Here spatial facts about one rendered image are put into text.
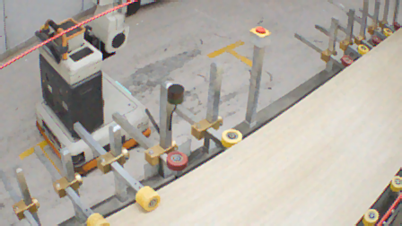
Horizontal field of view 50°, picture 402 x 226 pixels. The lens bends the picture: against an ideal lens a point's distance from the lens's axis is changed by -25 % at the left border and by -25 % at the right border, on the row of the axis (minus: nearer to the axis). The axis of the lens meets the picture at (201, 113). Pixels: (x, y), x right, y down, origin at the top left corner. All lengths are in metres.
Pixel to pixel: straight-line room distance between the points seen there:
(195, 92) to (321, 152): 1.85
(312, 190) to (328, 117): 0.49
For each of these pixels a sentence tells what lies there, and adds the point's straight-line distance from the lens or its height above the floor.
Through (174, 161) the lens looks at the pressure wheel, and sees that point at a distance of 2.09.
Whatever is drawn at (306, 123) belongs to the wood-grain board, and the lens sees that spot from 2.35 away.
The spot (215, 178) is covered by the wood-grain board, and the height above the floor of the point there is 0.90.
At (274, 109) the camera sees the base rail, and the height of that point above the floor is 0.70.
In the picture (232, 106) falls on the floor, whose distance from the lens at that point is 3.82.
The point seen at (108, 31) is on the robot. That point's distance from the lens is 3.05.
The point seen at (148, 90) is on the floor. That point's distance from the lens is 3.92.
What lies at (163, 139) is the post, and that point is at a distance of 2.16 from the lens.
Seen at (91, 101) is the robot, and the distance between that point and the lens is 3.00.
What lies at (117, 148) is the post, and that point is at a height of 1.01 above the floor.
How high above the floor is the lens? 2.37
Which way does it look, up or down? 39 degrees down
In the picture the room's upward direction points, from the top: 4 degrees clockwise
